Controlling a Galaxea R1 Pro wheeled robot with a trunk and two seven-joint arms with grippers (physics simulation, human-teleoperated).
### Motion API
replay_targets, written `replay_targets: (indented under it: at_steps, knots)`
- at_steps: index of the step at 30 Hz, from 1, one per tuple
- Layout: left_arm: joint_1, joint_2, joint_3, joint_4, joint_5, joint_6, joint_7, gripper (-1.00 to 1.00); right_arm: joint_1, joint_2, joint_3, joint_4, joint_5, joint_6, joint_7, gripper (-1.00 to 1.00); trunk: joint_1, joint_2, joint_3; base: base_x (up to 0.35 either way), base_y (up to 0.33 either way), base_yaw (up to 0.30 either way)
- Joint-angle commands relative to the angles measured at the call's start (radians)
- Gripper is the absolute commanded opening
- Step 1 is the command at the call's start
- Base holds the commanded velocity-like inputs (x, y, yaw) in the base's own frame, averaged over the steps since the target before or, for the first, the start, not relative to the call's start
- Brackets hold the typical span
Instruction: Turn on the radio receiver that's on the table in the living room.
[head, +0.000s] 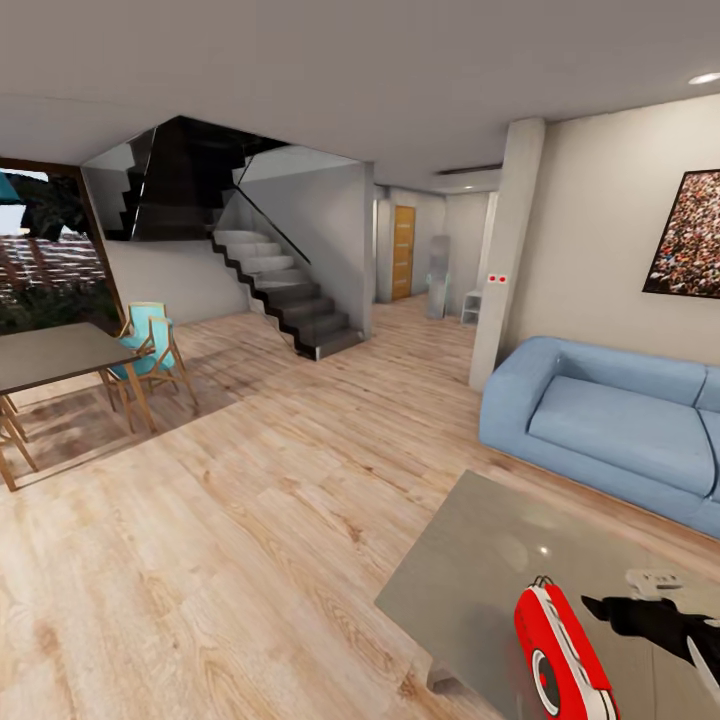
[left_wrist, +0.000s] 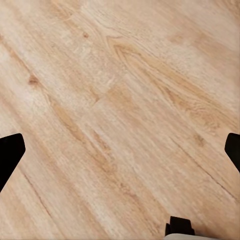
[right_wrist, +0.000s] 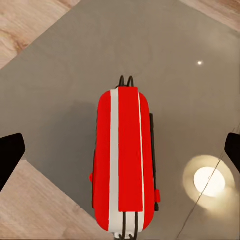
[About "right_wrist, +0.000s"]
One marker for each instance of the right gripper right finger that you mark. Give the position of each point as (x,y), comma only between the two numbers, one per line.
(232,148)

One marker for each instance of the coffee table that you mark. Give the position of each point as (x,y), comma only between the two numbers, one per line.
(186,64)

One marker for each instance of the radio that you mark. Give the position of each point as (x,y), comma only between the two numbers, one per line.
(124,192)

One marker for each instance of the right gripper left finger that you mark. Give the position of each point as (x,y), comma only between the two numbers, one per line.
(12,149)

